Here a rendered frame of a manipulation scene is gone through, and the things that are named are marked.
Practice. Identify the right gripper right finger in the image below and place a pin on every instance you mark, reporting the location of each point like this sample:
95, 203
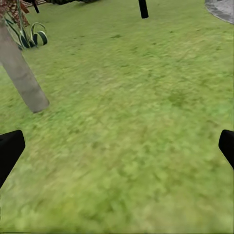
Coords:
226, 145

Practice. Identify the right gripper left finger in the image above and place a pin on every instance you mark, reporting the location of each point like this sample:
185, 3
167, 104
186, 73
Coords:
12, 145

